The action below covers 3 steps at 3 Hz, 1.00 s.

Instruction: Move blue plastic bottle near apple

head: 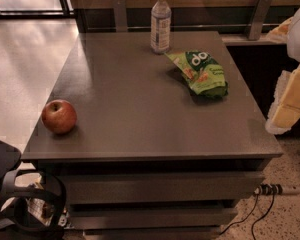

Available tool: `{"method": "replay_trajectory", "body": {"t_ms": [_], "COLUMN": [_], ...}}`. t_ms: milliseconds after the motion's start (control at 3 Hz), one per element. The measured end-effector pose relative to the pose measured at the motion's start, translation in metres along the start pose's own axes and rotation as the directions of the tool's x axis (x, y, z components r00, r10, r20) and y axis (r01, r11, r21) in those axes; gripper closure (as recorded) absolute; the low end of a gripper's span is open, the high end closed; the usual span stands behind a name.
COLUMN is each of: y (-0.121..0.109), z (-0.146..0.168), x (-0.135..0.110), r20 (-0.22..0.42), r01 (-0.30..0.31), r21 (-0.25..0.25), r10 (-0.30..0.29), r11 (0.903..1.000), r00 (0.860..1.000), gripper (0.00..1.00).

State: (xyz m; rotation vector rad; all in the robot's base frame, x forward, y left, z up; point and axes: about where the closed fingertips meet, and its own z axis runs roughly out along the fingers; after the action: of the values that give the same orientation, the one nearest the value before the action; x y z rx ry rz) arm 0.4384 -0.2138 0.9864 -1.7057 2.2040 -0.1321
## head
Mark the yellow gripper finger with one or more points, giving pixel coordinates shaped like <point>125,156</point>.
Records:
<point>284,112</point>
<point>279,34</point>

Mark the clear plastic water bottle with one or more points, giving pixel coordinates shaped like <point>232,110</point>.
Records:
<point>160,27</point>

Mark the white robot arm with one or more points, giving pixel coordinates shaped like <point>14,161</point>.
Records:
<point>293,38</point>

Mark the red apple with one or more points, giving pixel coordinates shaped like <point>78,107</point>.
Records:
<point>59,116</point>

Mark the green chip bag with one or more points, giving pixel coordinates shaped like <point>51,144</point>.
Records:
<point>202,73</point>

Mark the white power strip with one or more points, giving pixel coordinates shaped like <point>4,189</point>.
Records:
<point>276,189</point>

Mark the middle grey drawer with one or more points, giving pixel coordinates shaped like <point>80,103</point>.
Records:
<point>160,218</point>

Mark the grey drawer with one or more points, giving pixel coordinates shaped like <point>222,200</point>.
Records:
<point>160,218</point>
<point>187,233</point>
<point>166,187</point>

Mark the top grey drawer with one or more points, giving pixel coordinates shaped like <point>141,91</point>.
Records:
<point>166,187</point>

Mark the bottom grey drawer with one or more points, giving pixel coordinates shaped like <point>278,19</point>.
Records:
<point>187,233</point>

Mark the black office chair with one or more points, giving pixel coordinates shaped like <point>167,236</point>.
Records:
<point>32,202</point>

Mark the right metal bracket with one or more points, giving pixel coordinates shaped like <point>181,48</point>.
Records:
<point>254,28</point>

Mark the metal bracket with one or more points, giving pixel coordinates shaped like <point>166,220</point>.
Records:
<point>120,16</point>
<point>254,28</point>

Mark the left metal bracket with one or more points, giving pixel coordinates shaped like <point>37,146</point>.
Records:
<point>120,16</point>

